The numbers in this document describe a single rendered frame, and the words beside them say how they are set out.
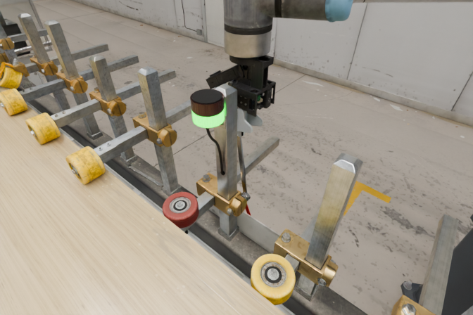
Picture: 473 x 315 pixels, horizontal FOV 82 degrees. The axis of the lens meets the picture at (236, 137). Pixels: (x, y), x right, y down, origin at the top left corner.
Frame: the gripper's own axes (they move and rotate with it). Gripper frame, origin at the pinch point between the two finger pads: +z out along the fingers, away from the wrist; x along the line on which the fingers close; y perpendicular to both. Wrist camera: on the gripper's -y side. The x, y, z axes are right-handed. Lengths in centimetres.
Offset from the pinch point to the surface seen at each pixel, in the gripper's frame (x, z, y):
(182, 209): -20.1, 10.7, -0.2
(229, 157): -8.9, 0.2, 4.3
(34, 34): -7, -8, -96
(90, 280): -41.0, 11.0, -1.6
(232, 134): -7.6, -5.2, 4.3
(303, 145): 128, 101, -34
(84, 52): 10, 5, -100
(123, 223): -30.4, 11.0, -7.5
